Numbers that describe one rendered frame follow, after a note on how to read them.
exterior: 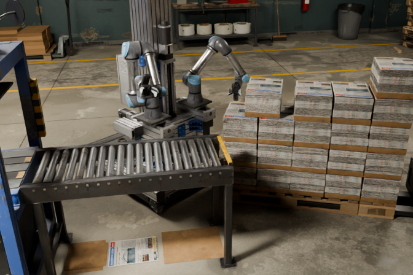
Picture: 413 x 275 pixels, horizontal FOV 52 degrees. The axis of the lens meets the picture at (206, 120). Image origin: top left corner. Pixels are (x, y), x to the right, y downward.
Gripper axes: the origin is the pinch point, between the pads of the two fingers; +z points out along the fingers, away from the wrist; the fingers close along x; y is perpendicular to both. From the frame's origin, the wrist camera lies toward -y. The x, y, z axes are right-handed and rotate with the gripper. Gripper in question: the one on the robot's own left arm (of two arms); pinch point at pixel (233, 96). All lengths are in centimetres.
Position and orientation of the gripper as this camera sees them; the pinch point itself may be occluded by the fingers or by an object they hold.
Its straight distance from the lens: 394.5
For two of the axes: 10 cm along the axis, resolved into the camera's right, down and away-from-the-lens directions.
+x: 9.8, 0.6, -1.8
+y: -0.1, -9.2, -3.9
